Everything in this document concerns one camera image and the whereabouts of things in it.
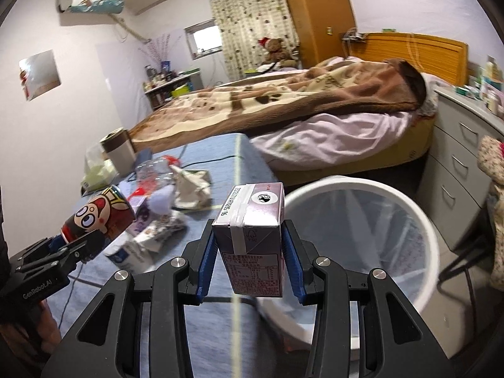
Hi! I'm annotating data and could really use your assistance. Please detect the red cartoon drink can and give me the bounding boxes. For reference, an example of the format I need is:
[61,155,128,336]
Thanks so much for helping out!
[61,185,136,243]

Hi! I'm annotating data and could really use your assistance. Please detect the white blue yogurt cup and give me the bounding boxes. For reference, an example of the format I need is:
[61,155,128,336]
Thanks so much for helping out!
[103,232,154,274]

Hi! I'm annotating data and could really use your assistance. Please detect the printed paper cup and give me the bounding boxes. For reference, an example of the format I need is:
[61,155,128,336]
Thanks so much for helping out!
[133,210,186,253]

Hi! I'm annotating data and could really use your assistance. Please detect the clear plastic cola bottle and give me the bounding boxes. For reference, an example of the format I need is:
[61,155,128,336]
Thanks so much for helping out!
[135,155,181,195]

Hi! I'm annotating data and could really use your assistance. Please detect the white paper bag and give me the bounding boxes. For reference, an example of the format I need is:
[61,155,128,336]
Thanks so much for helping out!
[170,165,212,210]

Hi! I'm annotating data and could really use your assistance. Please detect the pink milk carton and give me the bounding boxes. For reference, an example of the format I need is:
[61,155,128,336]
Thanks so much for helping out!
[213,182,284,298]

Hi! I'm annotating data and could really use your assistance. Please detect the white round trash bin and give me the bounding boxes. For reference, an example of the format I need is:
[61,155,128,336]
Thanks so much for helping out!
[255,175,441,351]

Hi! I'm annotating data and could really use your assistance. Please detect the pink snack wrapper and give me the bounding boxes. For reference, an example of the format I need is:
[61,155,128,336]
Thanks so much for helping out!
[126,197,158,236]

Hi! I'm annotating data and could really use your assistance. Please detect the tissue pack in plastic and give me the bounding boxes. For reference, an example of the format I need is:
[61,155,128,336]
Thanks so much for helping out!
[81,143,118,194]

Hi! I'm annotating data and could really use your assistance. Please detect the blue striped table cloth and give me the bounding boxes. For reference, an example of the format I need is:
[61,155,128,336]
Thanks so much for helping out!
[43,134,274,377]

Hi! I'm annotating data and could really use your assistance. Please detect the grey drawer dresser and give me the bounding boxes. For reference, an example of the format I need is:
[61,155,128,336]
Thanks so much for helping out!
[417,88,503,251]

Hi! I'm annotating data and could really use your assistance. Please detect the cluttered side shelf desk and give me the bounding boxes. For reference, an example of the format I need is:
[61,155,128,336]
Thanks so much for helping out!
[143,65,203,111]

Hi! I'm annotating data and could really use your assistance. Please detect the floral clothes pile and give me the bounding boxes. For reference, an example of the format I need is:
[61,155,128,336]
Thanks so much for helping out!
[478,136,504,291]

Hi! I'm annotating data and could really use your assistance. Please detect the pink bed sheet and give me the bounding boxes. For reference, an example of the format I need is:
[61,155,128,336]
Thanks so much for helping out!
[250,72,449,172]

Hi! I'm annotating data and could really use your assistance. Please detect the brown patterned blanket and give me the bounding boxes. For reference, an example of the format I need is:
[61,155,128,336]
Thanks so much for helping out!
[129,59,426,152]

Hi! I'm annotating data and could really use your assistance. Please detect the brown teddy bear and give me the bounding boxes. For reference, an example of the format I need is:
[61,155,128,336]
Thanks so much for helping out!
[258,37,297,68]

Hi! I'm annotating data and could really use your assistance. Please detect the orange wooden headboard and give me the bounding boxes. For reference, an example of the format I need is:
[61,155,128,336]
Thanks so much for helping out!
[344,32,469,86]

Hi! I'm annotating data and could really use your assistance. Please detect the patterned window curtain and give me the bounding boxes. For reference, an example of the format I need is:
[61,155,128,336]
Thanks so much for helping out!
[209,0,299,80]

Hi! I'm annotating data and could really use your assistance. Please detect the orange wooden wardrobe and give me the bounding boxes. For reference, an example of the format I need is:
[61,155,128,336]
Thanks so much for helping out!
[286,0,355,68]

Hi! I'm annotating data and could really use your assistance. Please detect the black cable on table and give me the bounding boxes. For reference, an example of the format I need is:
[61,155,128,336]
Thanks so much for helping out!
[178,154,243,170]

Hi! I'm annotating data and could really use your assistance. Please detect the wall poster picture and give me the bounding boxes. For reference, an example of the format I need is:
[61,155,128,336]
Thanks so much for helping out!
[19,49,61,101]

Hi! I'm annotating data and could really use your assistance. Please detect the small wall window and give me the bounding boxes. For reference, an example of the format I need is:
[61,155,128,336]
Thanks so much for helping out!
[185,19,222,60]

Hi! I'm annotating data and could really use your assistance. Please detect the wall air conditioner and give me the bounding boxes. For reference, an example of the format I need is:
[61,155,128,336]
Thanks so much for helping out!
[57,0,125,14]

